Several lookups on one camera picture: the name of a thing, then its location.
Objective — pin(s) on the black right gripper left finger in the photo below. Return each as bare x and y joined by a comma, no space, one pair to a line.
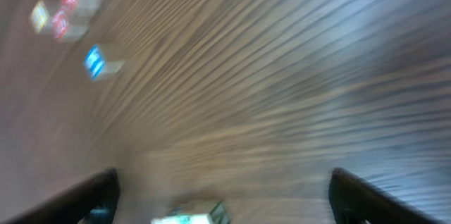
94,200

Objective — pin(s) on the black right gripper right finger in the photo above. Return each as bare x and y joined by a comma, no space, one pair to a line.
354,200

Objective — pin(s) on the green-edged wooden number block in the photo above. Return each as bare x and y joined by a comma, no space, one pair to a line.
196,212

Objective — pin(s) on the blue wooden block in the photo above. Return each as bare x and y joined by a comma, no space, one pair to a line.
103,60

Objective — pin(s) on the red wooden block left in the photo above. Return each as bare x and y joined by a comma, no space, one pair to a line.
65,29

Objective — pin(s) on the yellow wooden block left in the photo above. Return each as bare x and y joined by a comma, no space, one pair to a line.
41,16

